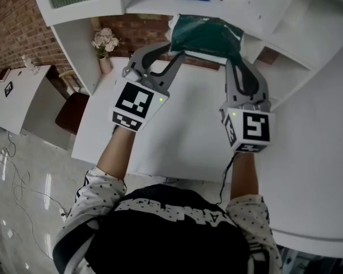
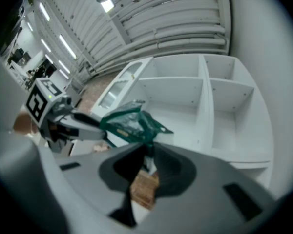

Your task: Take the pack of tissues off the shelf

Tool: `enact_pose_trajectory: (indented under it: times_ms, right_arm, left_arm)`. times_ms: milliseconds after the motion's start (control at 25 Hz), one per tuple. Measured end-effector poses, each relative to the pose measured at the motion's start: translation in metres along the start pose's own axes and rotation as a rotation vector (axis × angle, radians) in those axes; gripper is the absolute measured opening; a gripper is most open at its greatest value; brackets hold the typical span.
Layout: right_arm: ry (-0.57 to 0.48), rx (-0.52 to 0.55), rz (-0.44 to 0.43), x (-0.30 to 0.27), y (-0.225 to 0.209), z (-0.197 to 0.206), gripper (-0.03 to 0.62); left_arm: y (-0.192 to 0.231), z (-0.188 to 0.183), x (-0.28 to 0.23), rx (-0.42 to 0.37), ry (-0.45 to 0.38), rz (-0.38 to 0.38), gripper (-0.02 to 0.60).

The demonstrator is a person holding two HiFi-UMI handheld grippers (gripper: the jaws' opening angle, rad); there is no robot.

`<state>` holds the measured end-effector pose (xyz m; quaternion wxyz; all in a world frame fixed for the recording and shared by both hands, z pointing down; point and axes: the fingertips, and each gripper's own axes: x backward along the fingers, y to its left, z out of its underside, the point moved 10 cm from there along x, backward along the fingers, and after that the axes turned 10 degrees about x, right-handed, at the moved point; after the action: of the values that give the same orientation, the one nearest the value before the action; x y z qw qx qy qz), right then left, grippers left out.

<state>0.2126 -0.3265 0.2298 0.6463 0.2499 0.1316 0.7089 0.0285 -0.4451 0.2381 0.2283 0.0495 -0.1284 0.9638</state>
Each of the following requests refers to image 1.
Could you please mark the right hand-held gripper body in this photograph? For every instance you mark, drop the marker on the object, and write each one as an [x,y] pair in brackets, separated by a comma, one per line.
[254,127]

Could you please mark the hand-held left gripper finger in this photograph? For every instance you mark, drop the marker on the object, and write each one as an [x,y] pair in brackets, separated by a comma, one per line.
[140,58]
[167,78]

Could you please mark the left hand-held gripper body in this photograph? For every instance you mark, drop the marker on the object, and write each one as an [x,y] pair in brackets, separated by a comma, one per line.
[137,101]

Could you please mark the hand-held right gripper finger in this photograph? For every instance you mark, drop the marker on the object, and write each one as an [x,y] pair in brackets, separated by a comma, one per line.
[231,81]
[263,88]

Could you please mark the green and white box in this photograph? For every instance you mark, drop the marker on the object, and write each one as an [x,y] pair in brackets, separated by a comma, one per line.
[205,36]

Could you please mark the white shelving unit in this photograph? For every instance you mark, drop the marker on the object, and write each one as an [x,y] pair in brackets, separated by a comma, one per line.
[274,10]

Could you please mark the person's right forearm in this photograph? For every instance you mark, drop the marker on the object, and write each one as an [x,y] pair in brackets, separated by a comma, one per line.
[244,175]

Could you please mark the person's left forearm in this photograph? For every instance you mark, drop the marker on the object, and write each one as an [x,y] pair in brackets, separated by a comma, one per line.
[117,153]

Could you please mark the pink flowers in vase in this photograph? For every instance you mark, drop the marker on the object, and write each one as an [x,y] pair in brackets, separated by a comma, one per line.
[104,43]

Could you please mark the brown cushioned chair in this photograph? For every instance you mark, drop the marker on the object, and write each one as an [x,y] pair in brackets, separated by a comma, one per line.
[73,111]

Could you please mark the wooden chair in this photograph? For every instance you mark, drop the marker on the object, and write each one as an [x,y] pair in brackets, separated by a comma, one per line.
[70,81]

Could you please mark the clear plastic bottle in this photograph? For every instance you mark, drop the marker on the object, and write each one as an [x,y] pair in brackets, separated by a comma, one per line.
[31,64]

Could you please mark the small white writing table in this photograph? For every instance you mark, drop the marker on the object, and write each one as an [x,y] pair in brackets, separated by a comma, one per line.
[20,101]

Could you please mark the person's black and white shirt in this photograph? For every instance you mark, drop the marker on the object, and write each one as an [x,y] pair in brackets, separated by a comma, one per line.
[171,233]

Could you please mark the dark hardcover book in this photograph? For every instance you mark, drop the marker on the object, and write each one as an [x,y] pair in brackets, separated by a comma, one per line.
[3,75]

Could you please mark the small black photo frame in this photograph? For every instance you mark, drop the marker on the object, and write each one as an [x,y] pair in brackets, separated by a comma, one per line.
[8,89]

